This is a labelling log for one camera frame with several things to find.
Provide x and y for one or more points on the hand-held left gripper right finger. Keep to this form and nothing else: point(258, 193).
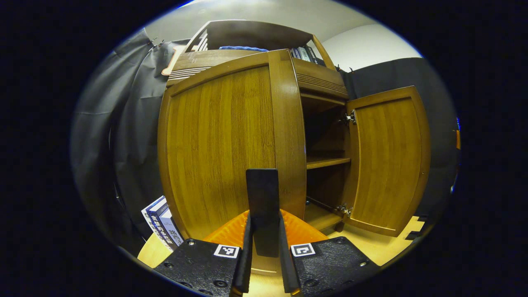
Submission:
point(284, 264)

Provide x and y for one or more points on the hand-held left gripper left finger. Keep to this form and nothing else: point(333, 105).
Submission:
point(245, 264)

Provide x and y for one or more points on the wooden cabinet door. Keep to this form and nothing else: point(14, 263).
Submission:
point(218, 144)
point(387, 156)

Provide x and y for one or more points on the wooden double-door shoe cabinet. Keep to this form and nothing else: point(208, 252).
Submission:
point(255, 35)

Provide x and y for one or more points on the metal door hinge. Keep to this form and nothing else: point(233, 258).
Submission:
point(344, 209)
point(350, 117)

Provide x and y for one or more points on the wooden inner cabinet shelf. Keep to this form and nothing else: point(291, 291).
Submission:
point(326, 161)

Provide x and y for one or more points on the wooden cabinet drawer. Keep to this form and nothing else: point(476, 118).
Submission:
point(206, 60)

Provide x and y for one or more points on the pale spine book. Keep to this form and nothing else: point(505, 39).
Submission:
point(173, 231)

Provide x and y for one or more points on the blue spine book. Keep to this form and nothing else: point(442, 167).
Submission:
point(159, 227)

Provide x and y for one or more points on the white cover book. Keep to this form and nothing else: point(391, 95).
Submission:
point(145, 214)

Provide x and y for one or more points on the black backdrop cloth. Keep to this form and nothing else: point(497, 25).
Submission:
point(115, 144)

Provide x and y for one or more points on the folded blue cloth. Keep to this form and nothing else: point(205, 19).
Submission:
point(243, 48)

